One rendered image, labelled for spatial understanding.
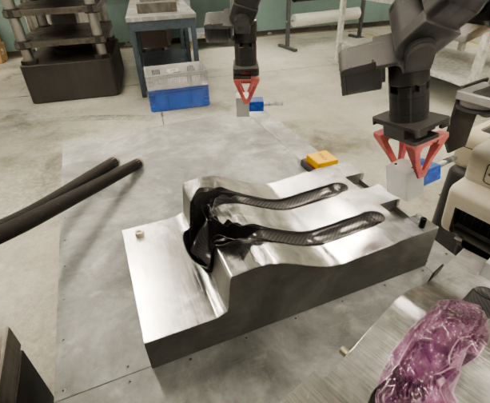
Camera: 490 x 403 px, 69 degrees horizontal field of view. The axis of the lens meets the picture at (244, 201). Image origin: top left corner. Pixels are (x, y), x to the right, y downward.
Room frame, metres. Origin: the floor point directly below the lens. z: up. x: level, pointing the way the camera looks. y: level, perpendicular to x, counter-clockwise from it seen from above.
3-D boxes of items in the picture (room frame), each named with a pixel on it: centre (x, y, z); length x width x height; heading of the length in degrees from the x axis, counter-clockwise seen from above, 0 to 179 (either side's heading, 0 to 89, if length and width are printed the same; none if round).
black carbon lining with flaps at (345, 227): (0.49, -0.06, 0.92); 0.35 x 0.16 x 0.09; 111
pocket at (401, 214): (0.52, -0.28, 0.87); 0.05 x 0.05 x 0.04; 21
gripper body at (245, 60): (0.98, -0.02, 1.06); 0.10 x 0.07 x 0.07; 0
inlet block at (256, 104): (0.98, -0.05, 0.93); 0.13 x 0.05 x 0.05; 90
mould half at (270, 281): (0.50, -0.05, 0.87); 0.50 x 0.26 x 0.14; 111
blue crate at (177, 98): (3.73, 0.65, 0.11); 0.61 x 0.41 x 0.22; 102
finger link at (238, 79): (0.96, -0.02, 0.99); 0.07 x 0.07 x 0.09; 0
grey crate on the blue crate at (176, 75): (3.72, 0.65, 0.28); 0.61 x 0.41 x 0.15; 102
